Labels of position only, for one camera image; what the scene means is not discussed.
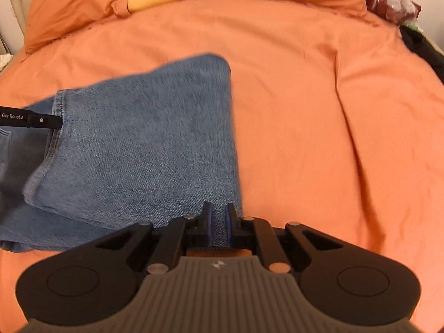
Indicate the black garment on bed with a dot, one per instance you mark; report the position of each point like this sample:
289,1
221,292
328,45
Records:
418,44

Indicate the white crumpled cloth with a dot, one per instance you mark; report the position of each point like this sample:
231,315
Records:
5,59

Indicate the orange pillow left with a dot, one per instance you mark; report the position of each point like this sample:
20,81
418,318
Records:
49,20

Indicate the blue denim pants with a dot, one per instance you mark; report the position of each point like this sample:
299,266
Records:
151,146

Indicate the dark red floral bag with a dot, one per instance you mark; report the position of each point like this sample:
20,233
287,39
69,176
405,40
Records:
399,12

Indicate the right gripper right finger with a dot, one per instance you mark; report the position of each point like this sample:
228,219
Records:
344,281

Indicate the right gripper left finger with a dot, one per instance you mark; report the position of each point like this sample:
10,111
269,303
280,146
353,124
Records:
96,280

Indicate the orange bed duvet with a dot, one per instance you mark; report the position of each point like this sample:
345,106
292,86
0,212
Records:
338,125

